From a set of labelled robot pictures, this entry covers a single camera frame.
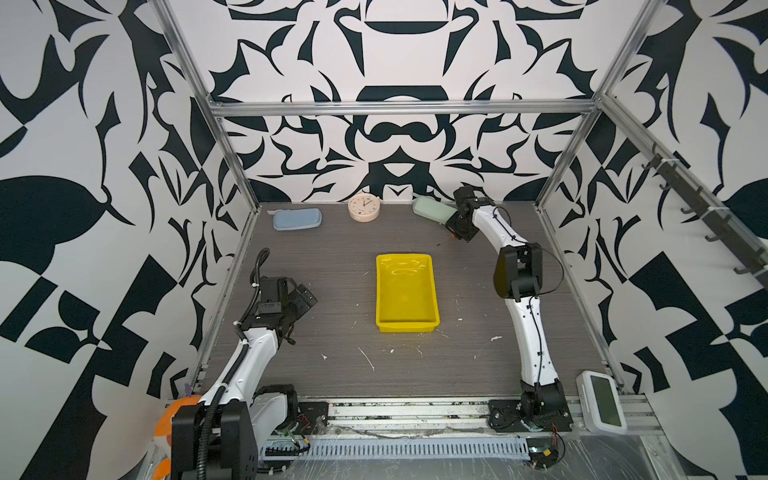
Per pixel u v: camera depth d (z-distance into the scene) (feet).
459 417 2.49
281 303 2.19
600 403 2.39
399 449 2.34
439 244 3.55
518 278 2.22
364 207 3.78
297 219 3.66
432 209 3.79
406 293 3.13
